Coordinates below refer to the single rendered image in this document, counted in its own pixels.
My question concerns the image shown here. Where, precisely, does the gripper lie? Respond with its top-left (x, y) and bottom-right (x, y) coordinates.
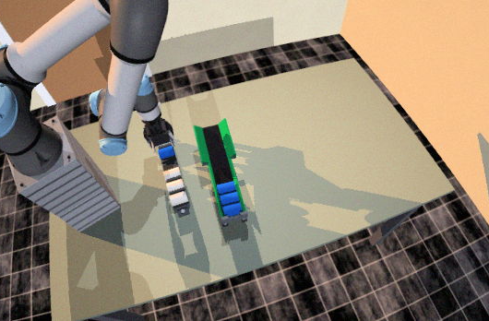
top-left (141, 112), bottom-right (175, 153)

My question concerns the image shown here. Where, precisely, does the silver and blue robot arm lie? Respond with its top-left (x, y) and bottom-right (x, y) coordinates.
top-left (0, 0), bottom-right (169, 176)

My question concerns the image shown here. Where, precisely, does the blue cylinder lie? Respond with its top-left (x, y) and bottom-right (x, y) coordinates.
top-left (217, 181), bottom-right (236, 196)
top-left (158, 146), bottom-right (175, 160)
top-left (220, 192), bottom-right (240, 207)
top-left (222, 202), bottom-right (243, 217)

